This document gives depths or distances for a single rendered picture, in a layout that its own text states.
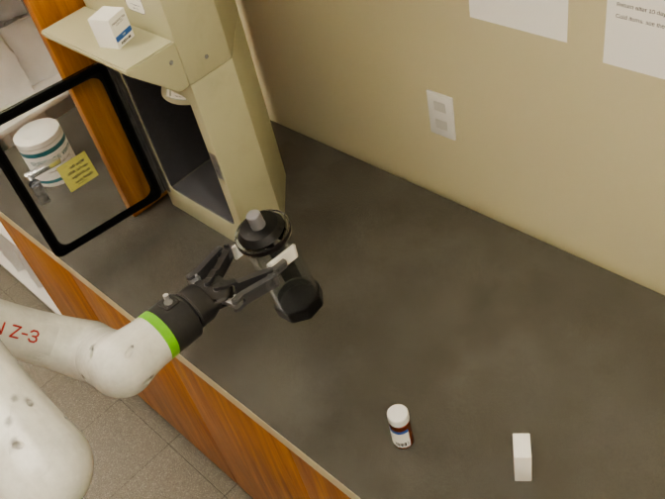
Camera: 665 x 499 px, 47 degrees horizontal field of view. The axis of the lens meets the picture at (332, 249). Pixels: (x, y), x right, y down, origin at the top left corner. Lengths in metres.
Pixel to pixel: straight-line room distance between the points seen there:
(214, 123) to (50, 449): 0.83
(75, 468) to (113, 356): 0.28
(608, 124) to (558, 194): 0.24
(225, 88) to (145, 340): 0.58
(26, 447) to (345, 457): 0.63
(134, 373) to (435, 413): 0.56
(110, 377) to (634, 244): 1.03
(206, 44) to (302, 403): 0.72
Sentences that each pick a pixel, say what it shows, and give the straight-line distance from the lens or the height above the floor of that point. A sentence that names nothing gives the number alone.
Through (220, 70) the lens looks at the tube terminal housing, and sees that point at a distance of 1.60.
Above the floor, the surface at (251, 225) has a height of 1.28.
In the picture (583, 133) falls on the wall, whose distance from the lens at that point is 1.55.
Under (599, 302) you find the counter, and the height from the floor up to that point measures 0.94.
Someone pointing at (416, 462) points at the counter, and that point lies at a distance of 1.43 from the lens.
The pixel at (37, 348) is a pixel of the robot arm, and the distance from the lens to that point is 1.36.
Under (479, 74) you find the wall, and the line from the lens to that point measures 1.62.
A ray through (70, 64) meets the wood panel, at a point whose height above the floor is 1.39.
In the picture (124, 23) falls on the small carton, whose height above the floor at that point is 1.54.
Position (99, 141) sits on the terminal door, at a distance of 1.88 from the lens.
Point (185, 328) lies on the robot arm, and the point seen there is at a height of 1.24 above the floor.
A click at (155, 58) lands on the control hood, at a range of 1.51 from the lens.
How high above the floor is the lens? 2.18
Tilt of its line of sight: 44 degrees down
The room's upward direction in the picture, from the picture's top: 15 degrees counter-clockwise
